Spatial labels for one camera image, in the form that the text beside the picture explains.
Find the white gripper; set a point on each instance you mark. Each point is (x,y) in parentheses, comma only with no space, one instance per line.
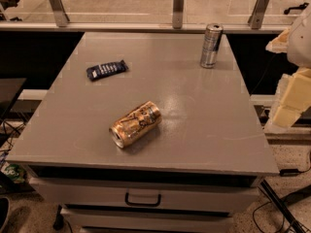
(300,44)

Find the silver blue redbull can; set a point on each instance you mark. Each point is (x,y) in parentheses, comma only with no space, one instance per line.
(211,43)

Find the gold crushed soda can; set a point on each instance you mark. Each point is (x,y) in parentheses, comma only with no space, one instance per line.
(133,126)

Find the grey drawer cabinet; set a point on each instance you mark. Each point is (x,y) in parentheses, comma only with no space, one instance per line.
(206,158)

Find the dark blue snack bar wrapper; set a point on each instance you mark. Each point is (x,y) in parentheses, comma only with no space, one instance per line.
(105,70)

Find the black side table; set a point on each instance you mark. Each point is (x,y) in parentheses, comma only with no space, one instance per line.
(10,90)

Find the green packet on floor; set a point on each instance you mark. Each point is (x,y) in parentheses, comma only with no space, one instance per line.
(14,172)

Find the right metal railing bracket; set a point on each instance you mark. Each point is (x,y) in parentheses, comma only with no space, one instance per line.
(256,19)

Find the metal railing bracket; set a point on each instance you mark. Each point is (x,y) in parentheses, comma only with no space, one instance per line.
(60,17)
(256,19)
(177,15)

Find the middle metal railing bracket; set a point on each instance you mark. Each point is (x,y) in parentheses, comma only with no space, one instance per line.
(177,15)

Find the black drawer handle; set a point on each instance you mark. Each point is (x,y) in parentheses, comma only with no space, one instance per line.
(142,200)

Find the left metal railing bracket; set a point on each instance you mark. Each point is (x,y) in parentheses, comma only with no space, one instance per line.
(60,17)

